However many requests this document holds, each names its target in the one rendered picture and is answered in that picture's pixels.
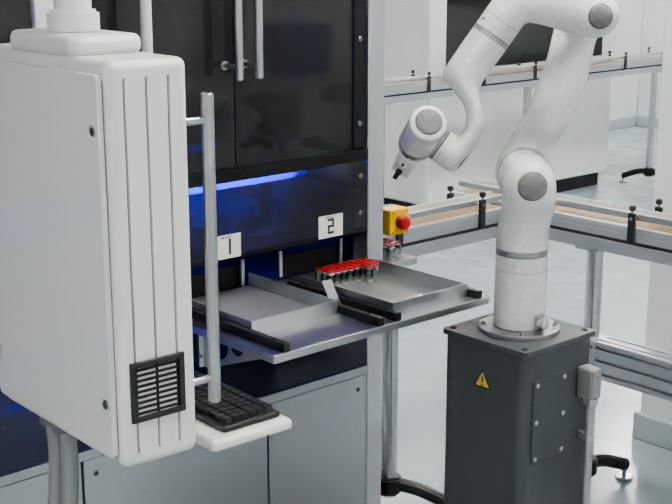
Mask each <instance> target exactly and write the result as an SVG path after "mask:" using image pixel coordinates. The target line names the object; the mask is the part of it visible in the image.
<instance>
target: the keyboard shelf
mask: <svg viewBox="0 0 672 504"><path fill-rule="evenodd" d="M291 427H292V422H291V420H290V419H289V418H287V417H285V416H283V415H281V414H280V415H279V416H278V417H275V418H272V419H269V420H265V421H262V422H259V423H255V424H252V425H249V426H245V427H242V428H239V429H235V430H232V431H229V432H226V433H224V432H222V431H220V430H218V429H216V428H214V427H212V426H210V425H208V424H206V423H204V422H202V421H200V420H198V419H196V418H195V431H196V442H195V443H197V444H199V445H201V446H203V447H204V448H206V449H208V450H210V451H219V450H223V449H226V448H229V447H232V446H235V445H239V444H242V443H245V442H248V441H251V440H255V439H258V438H261V437H264V436H267V435H271V434H274V433H277V432H280V431H283V430H287V429H290V428H291Z"/></svg>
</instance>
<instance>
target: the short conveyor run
mask: <svg viewBox="0 0 672 504"><path fill-rule="evenodd" d="M447 190H448V191H449V193H448V194H447V199H445V200H440V201H435V202H430V203H425V204H419V205H414V206H409V207H408V217H409V218H410V219H411V225H410V227H409V228H408V232H406V233H401V234H397V235H392V236H389V235H385V234H383V238H389V239H394V240H395V241H400V242H401V243H400V246H401V253H403V254H407V255H411V256H415V257H416V256H420V255H424V254H429V253H433V252H437V251H442V250H446V249H450V248H454V247H459V246H463V245H467V244H471V243H476V242H480V241H484V240H488V239H493V238H496V233H497V226H498V222H499V217H500V212H501V205H498V204H493V203H492V202H496V201H501V200H502V194H499V195H494V196H492V190H490V191H485V192H480V193H475V194H470V195H465V196H460V197H455V198H454V193H452V191H453V190H454V187H453V186H452V185H449V186H448V187H447Z"/></svg>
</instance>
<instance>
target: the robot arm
mask: <svg viewBox="0 0 672 504"><path fill-rule="evenodd" d="M618 20H619V9H618V5H617V3H616V2H615V0H492V1H491V2H490V3H489V5H488V6H487V8H486V9H485V10H484V12H483V13H482V15H481V16H480V18H479V19H478V20H477V22H476V23H475V25H474V26H473V28H472V29H471V30H470V32H469V33H468V35H467V36H466V38H465V39H464V41H463V42H462V44H461V45H460V46H459V48H458V49H457V51H456V52H455V54H454V55H453V57H452V58H451V60H450V61H449V62H448V64H447V66H446V67H445V69H444V72H443V77H444V79H445V81H446V82H447V84H448V85H449V86H450V87H451V89H452V90H453V91H454V92H455V93H456V94H457V96H458V97H459V98H460V100H461V102H462V103H463V106H464V108H465V112H466V123H465V127H464V129H463V131H462V132H461V134H460V135H458V136H456V135H455V134H453V133H452V132H450V131H449V130H448V129H447V128H446V127H447V122H446V118H445V116H444V114H443V113H442V112H441V111H440V110H439V109H438V108H436V107H433V106H429V105H426V106H421V107H419V108H417V109H416V110H414V112H413V113H412V114H411V116H410V118H409V120H408V122H407V124H406V125H405V127H404V129H403V131H402V133H401V134H400V136H399V139H398V147H399V150H400V151H399V153H398V155H397V157H396V159H395V161H394V163H393V165H392V170H395V174H394V175H393V177H392V178H393V179H395V180H397V178H398V177H399V175H401V174H402V176H403V177H404V178H408V177H409V176H410V175H411V173H412V172H413V170H414V169H415V167H416V166H417V164H418V162H419V161H422V160H424V159H426V158H430V159H431V160H433V161H434V162H436V163H437V164H438V165H440V166H441V167H443V168H444V169H446V170H449V171H455V170H457V169H458V168H460V166H461V165H462V164H463V163H464V161H465V160H466V159H467V157H468V156H469V155H470V153H471V152H472V150H473V149H474V147H475V146H476V144H477V143H478V141H479V139H480V137H481V134H482V131H483V125H484V112H483V106H482V101H481V95H480V88H481V84H482V83H483V81H484V80H485V78H486V77H487V75H488V74H489V73H490V71H491V70H492V69H493V67H494V66H495V64H496V63H497V62H498V60H499V59H500V58H501V56H502V55H503V54H504V52H505V51H506V49H507V48H508V47H509V45H510V44H511V42H512V41H513V40H514V38H515V37H516V35H517V34H518V33H519V31H520V30H521V28H522V27H523V26H524V25H525V24H527V23H535V24H540V25H544V26H547V27H551V28H554V30H553V35H552V39H551V44H550V48H549V52H548V55H547V59H546V62H545V65H544V68H543V71H542V74H541V76H540V79H539V81H538V84H537V86H536V89H535V92H534V94H533V96H532V99H531V101H530V103H529V105H528V107H527V109H526V111H525V113H524V115H523V117H522V118H521V120H520V122H519V123H518V125H517V127H516V128H515V130H514V132H513V133H512V135H511V137H510V139H509V140H508V142H507V144H506V145H505V147H504V149H503V151H502V153H501V155H500V157H499V159H498V161H497V164H496V169H495V176H496V181H497V183H498V185H499V187H500V189H501V190H502V203H501V212H500V217H499V222H498V226H497V233H496V258H495V290H494V315H491V316H488V317H485V318H483V319H481V320H480V321H479V325H478V327H479V330H480V331H481V332H482V333H483V334H485V335H488V336H490V337H493V338H497V339H502V340H509V341H540V340H546V339H549V338H552V337H555V336H556V335H558V334H559V333H560V325H559V324H558V323H557V322H556V321H554V320H552V319H549V318H546V317H545V313H546V289H547V263H548V240H549V229H550V225H551V221H552V218H553V214H554V209H555V203H556V191H557V190H556V178H555V174H554V172H553V169H552V168H551V166H550V165H549V164H550V160H551V157H552V155H553V152H554V150H555V148H556V146H557V144H558V142H559V140H560V138H561V136H562V134H563V133H564V131H565V129H566V127H567V125H568V123H569V121H570V119H571V117H572V115H573V113H574V111H575V109H576V106H577V104H578V102H579V99H580V97H581V94H582V92H583V89H584V87H585V84H586V81H587V78H588V74H589V70H590V65H591V60H592V56H593V51H594V46H595V43H596V40H597V38H600V37H603V36H606V35H608V34H609V33H610V32H612V31H613V29H614V28H615V27H616V25H617V23H618Z"/></svg>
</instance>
